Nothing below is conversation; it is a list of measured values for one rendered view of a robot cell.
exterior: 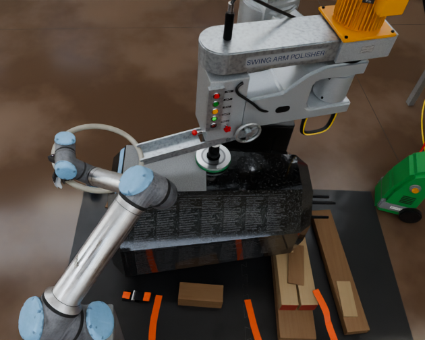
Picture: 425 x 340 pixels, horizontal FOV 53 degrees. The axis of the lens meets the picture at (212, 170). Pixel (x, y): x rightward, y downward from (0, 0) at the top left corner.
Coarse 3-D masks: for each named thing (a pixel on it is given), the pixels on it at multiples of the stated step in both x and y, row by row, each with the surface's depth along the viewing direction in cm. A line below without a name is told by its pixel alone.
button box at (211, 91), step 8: (208, 88) 197; (216, 88) 197; (224, 88) 198; (208, 96) 199; (208, 104) 203; (208, 112) 207; (208, 120) 212; (216, 120) 214; (208, 128) 217; (216, 128) 219
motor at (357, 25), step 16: (352, 0) 188; (368, 0) 181; (384, 0) 179; (400, 0) 180; (336, 16) 201; (352, 16) 194; (368, 16) 190; (384, 16) 193; (336, 32) 199; (352, 32) 198; (368, 32) 199; (384, 32) 200
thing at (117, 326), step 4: (108, 304) 204; (112, 304) 204; (112, 308) 202; (112, 312) 201; (116, 316) 211; (116, 320) 210; (116, 324) 209; (116, 328) 208; (120, 328) 228; (112, 332) 196; (116, 332) 207; (120, 332) 227; (112, 336) 195; (116, 336) 206; (120, 336) 225
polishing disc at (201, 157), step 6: (198, 150) 259; (204, 150) 260; (222, 150) 261; (228, 150) 261; (198, 156) 257; (204, 156) 257; (222, 156) 258; (228, 156) 258; (198, 162) 254; (204, 162) 254; (210, 162) 255; (216, 162) 255; (222, 162) 255; (228, 162) 256; (204, 168) 252; (210, 168) 252; (216, 168) 252; (222, 168) 253
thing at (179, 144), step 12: (180, 132) 241; (144, 144) 239; (156, 144) 242; (168, 144) 242; (180, 144) 242; (192, 144) 236; (204, 144) 237; (216, 144) 240; (144, 156) 239; (156, 156) 233; (168, 156) 236
